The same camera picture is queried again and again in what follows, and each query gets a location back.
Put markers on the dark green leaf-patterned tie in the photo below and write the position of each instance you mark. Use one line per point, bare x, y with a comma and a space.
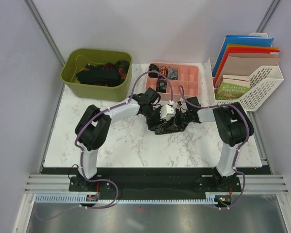
171, 126

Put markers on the orange folder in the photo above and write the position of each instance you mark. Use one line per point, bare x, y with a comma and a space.
234, 48

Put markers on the pile of dark ties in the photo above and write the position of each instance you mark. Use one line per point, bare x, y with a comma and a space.
109, 74

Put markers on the rolled red orange tie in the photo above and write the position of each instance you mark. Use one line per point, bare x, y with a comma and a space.
163, 70

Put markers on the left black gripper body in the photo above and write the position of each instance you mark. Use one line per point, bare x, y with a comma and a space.
153, 116

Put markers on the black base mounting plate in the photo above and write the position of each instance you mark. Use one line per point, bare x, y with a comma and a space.
106, 172

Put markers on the blue folder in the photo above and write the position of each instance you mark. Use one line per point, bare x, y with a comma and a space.
250, 40

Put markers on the white perforated file holder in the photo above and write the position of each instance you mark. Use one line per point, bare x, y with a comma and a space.
264, 81

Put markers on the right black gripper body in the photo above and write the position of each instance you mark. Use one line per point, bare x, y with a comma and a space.
181, 118

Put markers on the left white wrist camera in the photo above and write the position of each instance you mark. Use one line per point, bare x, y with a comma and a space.
167, 112

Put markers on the pink compartment organizer tray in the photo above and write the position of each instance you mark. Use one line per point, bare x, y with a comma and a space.
188, 78

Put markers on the red folder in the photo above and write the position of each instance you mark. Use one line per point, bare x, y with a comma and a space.
243, 61

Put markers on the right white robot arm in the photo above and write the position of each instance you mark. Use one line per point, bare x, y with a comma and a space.
234, 129

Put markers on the olive green plastic bin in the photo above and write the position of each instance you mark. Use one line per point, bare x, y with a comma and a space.
77, 61

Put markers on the beige folder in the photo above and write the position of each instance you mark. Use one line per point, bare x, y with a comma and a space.
244, 64

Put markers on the rolled dark blue tie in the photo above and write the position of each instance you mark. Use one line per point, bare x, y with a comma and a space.
161, 85

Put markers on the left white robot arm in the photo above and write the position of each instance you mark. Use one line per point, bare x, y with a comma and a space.
93, 127

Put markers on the rolled dark patterned tie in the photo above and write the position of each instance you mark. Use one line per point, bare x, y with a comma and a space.
153, 67

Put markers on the aluminium frame rail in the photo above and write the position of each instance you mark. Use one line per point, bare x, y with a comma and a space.
249, 184

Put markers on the rolled grey tie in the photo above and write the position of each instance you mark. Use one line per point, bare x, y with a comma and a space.
172, 74

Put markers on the white slotted cable duct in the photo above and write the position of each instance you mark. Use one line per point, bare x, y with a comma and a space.
99, 199

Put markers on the green treehouse book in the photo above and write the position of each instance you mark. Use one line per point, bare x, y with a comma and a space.
232, 87

